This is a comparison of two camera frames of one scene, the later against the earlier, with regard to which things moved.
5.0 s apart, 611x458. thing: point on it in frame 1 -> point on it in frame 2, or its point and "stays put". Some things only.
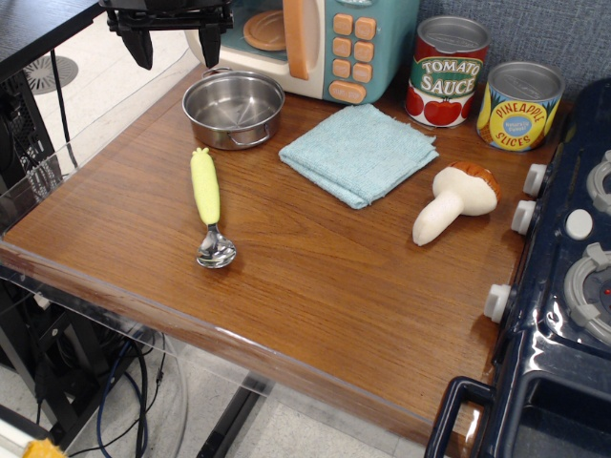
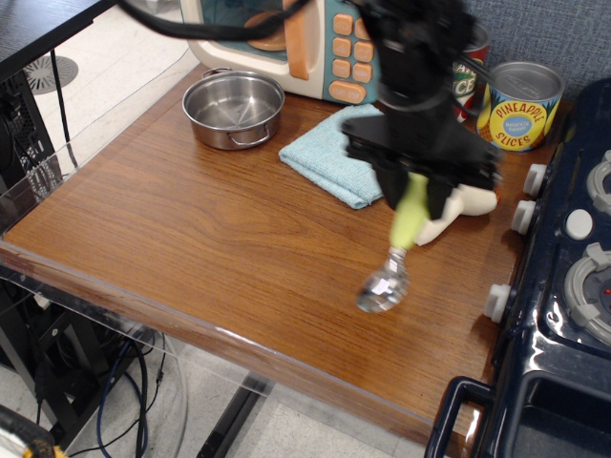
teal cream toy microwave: [346, 52] stays put
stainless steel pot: [231, 110] stays put
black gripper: [134, 19] -> [426, 136]
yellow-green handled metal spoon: [214, 250] -> [389, 283]
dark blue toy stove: [551, 363] stays put
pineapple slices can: [519, 105] stays put
